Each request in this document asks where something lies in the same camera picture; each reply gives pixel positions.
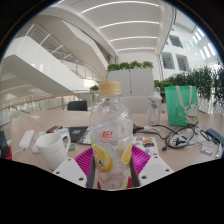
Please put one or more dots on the small white paper sheet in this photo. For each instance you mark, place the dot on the small white paper sheet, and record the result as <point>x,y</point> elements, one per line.
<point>35,116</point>

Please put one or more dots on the clear shaker bottle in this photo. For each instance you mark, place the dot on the clear shaker bottle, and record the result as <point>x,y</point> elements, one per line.
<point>154,108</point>

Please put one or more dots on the colourful sticker sheet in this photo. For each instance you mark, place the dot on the colourful sticker sheet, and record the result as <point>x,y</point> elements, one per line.
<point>146,145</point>

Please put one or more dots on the red office chair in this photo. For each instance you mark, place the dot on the red office chair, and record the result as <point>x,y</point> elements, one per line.
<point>4,146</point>

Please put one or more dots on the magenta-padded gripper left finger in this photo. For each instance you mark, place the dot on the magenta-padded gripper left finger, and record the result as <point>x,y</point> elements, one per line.
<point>69,170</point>

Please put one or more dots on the white computer mouse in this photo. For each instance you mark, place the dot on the white computer mouse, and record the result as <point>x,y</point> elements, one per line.
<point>35,148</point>

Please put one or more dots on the small white card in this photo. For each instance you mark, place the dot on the small white card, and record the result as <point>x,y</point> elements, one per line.
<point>63,131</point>

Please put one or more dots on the black notebook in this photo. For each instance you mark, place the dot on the black notebook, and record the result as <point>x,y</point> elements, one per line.
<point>77,133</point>

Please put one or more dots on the green hedge row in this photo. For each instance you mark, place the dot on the green hedge row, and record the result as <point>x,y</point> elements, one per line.
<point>203,83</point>

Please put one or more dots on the small clear plastic packet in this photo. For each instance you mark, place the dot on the small clear plastic packet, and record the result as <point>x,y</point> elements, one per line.
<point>151,128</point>

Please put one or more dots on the green tote bag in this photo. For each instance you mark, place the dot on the green tote bag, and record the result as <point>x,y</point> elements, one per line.
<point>180,106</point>

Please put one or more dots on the white ceramic mug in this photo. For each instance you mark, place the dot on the white ceramic mug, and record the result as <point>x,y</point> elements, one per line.
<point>51,150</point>

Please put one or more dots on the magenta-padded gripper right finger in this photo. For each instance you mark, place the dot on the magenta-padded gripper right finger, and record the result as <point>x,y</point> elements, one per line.
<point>156,168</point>

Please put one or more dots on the ceiling light strips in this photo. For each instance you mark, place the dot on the ceiling light strips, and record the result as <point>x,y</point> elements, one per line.
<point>130,22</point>

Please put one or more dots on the low planter with greenery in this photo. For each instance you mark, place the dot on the low planter with greenery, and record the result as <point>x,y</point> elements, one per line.
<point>94,88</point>

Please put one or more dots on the white power strip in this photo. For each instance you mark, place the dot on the white power strip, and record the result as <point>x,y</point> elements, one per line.
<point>26,139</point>

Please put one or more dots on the black office chair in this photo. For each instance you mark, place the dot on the black office chair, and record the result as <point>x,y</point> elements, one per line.
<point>77,106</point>

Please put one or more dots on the black and red box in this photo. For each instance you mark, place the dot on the black and red box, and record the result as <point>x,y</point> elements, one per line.
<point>54,128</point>

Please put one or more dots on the clear lemon drink bottle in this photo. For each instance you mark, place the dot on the clear lemon drink bottle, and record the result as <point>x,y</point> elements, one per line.
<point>111,133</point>

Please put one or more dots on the dark blue phone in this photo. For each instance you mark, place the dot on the dark blue phone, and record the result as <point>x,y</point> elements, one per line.
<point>216,136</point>

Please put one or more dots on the white cabinet with plants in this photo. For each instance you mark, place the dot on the white cabinet with plants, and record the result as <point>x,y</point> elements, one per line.
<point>131,81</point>

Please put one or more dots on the clear plastic bag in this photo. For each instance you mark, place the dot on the clear plastic bag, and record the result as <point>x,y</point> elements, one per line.
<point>208,147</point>

